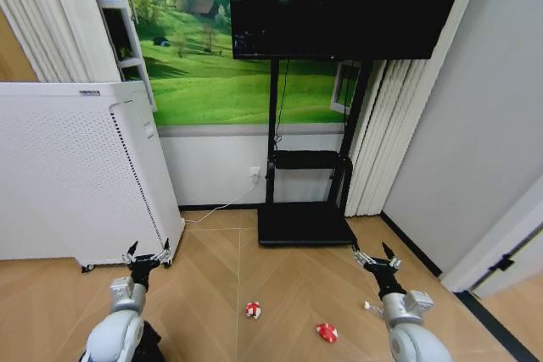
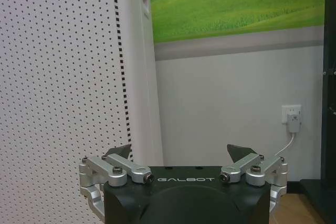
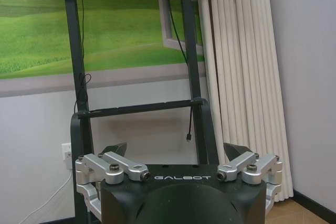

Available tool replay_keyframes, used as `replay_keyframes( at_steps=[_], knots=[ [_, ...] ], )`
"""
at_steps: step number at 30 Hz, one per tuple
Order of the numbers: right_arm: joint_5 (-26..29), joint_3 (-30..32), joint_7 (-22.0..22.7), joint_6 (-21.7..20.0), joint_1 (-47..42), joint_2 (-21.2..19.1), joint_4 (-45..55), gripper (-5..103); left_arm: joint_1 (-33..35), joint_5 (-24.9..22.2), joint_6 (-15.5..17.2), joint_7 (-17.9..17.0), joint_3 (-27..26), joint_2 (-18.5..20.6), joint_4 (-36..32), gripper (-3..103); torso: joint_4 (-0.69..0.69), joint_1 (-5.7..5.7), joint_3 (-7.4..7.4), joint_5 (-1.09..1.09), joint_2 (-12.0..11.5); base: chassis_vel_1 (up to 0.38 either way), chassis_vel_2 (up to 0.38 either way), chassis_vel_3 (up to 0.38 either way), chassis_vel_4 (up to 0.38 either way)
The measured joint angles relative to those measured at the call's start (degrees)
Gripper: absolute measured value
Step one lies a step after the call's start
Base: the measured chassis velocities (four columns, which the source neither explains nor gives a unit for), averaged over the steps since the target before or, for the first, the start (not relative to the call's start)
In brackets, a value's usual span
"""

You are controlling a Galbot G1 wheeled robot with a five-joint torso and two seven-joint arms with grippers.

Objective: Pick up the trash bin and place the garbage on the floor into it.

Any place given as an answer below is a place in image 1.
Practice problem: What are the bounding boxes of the white pleated curtain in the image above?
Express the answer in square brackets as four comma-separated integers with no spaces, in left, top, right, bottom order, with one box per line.
[344,58,428,218]
[0,0,122,83]

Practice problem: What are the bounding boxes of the crumpled clear white wrapper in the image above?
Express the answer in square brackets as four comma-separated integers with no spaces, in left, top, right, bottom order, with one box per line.
[363,300,385,318]

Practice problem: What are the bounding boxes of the large black television screen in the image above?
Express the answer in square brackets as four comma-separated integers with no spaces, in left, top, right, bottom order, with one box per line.
[227,0,475,61]

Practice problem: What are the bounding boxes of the white door with black hinge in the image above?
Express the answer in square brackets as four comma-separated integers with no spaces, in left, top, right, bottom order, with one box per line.
[440,186,543,300]

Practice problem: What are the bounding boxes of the black hanging television cable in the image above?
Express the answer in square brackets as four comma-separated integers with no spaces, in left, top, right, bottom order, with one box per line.
[273,58,291,155]

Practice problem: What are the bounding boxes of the black television floor stand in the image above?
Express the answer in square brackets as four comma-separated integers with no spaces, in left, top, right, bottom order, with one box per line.
[256,58,376,248]

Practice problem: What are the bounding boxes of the white power cable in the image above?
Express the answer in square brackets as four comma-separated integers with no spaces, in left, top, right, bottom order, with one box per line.
[183,179,257,225]

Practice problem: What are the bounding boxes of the green meadow landscape wall mural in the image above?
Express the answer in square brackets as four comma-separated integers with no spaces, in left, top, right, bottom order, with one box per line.
[86,0,353,126]

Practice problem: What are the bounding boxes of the white perforated air purifier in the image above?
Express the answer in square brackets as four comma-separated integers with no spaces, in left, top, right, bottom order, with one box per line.
[0,80,186,273]

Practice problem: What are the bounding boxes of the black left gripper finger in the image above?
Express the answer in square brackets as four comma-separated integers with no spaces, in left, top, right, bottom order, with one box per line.
[152,238,173,270]
[122,240,140,265]

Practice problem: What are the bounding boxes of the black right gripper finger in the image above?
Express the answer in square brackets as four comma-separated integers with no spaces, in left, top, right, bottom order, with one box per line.
[350,244,374,269]
[382,242,403,270]

